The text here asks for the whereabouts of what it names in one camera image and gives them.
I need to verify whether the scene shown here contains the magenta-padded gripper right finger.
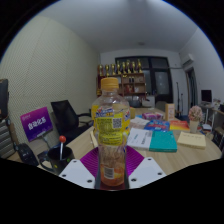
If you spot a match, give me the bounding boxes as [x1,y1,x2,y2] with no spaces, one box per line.
[125,145,168,190]

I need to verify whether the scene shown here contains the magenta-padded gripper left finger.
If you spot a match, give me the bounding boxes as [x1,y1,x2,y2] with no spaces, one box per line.
[59,146,101,190]

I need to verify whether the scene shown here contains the clear yellow-labelled drink bottle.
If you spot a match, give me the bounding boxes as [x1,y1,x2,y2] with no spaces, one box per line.
[91,77,132,191]

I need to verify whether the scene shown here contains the black dotted mug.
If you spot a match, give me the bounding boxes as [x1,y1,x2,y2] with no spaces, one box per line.
[39,145,76,176]

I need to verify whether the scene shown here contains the teal book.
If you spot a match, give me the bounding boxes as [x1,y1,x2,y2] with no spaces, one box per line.
[148,130,178,153]

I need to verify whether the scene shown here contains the red-ball stirrer stick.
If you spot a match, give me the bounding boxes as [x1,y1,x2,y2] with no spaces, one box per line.
[58,135,67,161]

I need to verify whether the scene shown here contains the blue book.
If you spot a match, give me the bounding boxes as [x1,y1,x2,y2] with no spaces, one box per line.
[143,119,171,132]

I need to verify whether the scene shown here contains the pink box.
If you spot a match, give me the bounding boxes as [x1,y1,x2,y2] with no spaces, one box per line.
[141,112,164,121]

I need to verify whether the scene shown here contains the orange book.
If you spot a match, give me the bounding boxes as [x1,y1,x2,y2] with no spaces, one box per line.
[169,119,191,132]

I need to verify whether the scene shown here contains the black office chair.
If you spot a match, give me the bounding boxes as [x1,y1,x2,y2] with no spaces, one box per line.
[50,99,94,141]

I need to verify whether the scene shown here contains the yellow gift box red ribbon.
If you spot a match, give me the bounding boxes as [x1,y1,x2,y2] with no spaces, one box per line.
[128,106,137,120]

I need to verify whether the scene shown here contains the purple sign board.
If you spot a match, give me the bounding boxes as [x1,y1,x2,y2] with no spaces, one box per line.
[19,106,54,143]

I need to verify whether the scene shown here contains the orange standing carton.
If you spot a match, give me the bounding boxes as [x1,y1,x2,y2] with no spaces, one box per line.
[164,102,176,122]

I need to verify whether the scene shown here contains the pink flowers in white pot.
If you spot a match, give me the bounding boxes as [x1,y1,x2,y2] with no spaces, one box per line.
[187,105,204,134]

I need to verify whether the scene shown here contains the black tripod stand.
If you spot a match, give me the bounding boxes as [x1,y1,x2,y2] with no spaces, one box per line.
[175,81,185,116]

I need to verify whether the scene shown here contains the red-brown shelf unit with trophies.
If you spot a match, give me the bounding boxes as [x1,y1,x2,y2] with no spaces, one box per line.
[96,59,148,108]

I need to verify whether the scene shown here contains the cluttered long side desk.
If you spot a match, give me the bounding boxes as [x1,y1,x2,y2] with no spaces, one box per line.
[199,99,224,148]

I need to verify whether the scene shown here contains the black framed glass door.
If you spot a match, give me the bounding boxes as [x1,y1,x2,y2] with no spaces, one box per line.
[114,55,174,104]

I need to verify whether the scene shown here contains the black computer monitor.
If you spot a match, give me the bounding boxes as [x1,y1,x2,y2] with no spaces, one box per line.
[200,89,213,104]

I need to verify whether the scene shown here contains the white wall air conditioner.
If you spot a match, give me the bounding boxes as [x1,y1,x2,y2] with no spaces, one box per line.
[180,53,195,69]

